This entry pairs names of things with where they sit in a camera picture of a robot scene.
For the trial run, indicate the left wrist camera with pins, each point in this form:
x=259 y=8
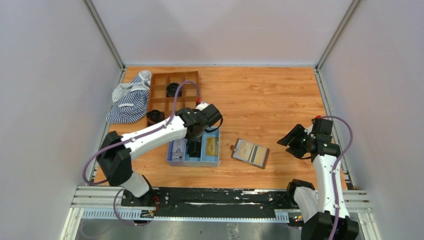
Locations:
x=201 y=106

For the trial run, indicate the brown wooden grid tray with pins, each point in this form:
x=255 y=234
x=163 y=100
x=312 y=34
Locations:
x=188 y=81

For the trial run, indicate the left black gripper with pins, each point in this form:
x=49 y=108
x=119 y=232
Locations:
x=195 y=145

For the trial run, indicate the black rolled belt top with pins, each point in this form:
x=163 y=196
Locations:
x=171 y=90

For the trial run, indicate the gold VIP card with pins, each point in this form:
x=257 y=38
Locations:
x=212 y=146

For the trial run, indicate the brown leather card holder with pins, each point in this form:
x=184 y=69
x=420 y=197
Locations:
x=250 y=153

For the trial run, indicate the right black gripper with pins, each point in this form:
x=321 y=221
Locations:
x=296 y=141

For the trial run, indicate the black rolled belt left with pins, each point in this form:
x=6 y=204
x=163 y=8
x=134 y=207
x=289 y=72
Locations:
x=154 y=116

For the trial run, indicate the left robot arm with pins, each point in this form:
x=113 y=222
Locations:
x=118 y=151

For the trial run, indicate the black rolled belt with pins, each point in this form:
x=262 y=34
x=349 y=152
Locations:
x=171 y=90
x=154 y=116

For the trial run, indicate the black card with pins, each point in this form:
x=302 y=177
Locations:
x=194 y=149

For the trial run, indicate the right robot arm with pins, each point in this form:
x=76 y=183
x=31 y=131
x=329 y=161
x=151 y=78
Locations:
x=323 y=209

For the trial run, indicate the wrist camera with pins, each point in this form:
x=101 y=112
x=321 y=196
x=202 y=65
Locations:
x=201 y=106
x=322 y=129

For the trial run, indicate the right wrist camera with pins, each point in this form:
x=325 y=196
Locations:
x=322 y=129

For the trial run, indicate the grey card in box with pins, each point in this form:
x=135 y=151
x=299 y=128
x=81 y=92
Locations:
x=178 y=149

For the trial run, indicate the striped blue white cloth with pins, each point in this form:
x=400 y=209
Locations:
x=130 y=100

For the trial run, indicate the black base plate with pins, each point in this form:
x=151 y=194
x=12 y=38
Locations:
x=198 y=202

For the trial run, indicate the blue three-compartment box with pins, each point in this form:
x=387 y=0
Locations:
x=204 y=152

